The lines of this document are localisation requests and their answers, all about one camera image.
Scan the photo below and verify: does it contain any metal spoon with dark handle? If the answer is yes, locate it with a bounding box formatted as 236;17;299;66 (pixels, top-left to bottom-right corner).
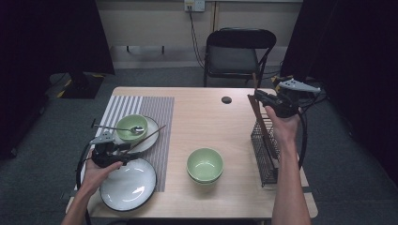
93;124;145;135

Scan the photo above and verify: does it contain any brown chopstick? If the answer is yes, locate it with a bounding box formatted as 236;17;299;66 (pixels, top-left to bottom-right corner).
252;72;261;93
248;94;276;158
125;125;167;155
248;94;278;158

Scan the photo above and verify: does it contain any grey striped placemat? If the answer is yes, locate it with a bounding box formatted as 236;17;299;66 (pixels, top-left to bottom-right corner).
74;96;176;192

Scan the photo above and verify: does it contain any white wall socket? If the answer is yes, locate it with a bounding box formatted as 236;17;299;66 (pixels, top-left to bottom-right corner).
183;0;206;13

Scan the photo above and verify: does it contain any black stand base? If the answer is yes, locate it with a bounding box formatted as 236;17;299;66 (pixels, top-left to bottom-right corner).
46;70;106;99
271;74;317;99

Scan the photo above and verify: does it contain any person's right hand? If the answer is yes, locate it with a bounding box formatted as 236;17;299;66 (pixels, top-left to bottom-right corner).
264;104;303;148

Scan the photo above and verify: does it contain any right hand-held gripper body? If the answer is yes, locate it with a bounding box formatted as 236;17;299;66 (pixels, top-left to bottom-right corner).
268;78;322;119

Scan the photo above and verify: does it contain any black wall cable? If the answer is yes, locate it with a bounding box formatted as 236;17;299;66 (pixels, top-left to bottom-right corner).
187;5;206;68

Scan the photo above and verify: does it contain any white plate with dark rim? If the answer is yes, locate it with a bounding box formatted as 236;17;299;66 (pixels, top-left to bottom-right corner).
99;157;158;212
111;115;161;155

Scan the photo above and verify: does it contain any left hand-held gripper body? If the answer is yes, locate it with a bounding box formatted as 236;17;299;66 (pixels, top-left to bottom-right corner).
89;130;124;169

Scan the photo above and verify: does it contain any black floor cable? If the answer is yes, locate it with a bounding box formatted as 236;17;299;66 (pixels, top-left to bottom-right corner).
299;90;328;130
301;95;328;115

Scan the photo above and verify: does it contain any black curtain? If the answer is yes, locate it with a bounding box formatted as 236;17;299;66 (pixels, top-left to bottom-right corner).
0;0;116;160
280;0;398;188

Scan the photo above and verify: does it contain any black wire cutlery rack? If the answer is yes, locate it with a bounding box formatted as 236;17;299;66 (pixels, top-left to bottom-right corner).
250;112;281;188

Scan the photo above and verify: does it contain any right hand-held gripper black cable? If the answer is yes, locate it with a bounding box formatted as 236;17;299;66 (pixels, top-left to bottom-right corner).
297;93;309;170

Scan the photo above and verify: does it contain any green bowl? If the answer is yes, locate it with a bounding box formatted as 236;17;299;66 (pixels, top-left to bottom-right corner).
186;147;224;182
188;172;223;186
115;113;149;143

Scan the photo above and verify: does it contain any black folding chair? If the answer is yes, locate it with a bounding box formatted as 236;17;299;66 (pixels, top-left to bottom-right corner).
203;27;278;88

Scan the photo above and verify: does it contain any person's left hand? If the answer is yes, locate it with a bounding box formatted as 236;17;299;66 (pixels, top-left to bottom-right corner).
82;150;124;196

